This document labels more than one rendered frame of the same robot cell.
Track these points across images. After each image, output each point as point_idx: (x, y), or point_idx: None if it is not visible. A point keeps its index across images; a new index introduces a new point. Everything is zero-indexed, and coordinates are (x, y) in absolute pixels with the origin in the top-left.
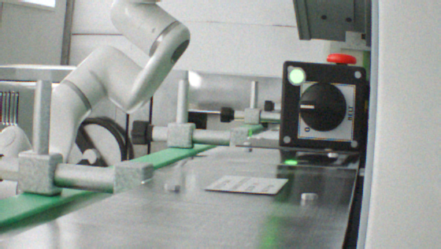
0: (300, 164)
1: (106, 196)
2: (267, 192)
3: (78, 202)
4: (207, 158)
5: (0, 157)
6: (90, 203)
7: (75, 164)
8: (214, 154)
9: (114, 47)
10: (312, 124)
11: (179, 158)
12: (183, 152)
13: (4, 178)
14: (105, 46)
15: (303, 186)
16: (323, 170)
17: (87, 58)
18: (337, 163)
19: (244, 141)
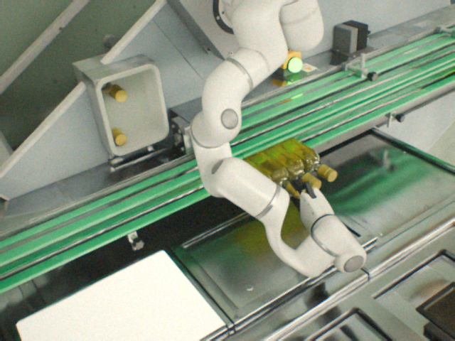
0: (390, 33)
1: (439, 38)
2: (427, 20)
3: (448, 35)
4: (407, 38)
5: None
6: (446, 35)
7: (311, 187)
8: (399, 41)
9: (229, 157)
10: None
11: (380, 64)
12: (370, 69)
13: None
14: (236, 158)
15: (415, 22)
16: (394, 29)
17: (253, 170)
18: (379, 33)
19: (368, 52)
